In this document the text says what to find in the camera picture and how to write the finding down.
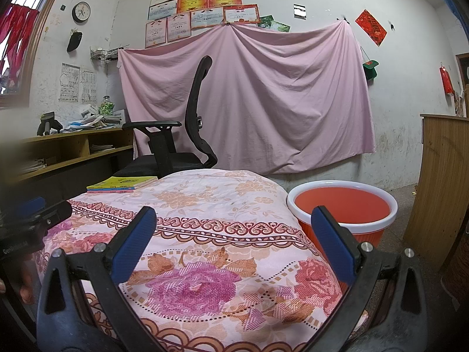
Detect red curtain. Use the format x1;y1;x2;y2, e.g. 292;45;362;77
0;3;39;89

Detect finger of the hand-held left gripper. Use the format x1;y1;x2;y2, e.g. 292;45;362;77
18;197;46;221
0;201;73;237

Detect yellow book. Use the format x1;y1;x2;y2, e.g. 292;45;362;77
87;176;158;190

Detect small wall calendar sheet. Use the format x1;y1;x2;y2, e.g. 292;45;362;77
80;69;97;103

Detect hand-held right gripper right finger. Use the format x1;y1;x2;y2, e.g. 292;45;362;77
311;205;429;352

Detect glass candy jar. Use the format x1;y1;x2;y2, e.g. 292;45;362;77
98;95;115;115

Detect stack of colourful books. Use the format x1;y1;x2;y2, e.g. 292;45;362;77
87;178;159;194

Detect black office chair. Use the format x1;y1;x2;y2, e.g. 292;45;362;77
112;56;218;178

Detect pile of papers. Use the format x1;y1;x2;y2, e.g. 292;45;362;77
64;104;127;133

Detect pink hanging sheet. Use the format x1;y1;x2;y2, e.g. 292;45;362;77
117;20;377;176

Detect group of wall certificates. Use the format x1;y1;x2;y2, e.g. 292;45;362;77
145;0;279;49

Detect wooden window frame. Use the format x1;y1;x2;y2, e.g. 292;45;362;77
0;0;72;109

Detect large wall calendar sheet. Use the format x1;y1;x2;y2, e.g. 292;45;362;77
59;63;81;103

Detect stack of shelf papers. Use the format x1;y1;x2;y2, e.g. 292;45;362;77
22;158;46;175

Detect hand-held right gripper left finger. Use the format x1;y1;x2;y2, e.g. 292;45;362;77
37;206;162;352

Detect black hanging pouch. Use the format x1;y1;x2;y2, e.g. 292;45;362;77
67;28;83;53

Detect round wall clock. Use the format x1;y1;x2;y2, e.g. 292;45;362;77
71;1;91;23

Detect wooden cabinet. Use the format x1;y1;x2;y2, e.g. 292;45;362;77
403;114;469;268

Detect red hanging ornament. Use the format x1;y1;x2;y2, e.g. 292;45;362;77
440;64;456;97

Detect brown framed door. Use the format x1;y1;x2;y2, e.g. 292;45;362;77
455;53;469;118

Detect wooden desk with shelves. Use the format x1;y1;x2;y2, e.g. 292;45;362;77
0;126;134;206

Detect red plastic basin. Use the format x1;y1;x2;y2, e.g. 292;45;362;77
287;180;398;294

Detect person's left hand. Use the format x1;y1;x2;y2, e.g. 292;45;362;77
0;260;38;304

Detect black phone stand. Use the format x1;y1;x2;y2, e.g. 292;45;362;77
37;112;64;136

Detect green wall photos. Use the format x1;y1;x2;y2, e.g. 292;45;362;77
257;15;291;33

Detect red paper wall decoration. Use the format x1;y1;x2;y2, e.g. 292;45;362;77
355;9;388;47

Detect wire wall rack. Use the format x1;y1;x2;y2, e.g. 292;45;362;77
90;46;127;62

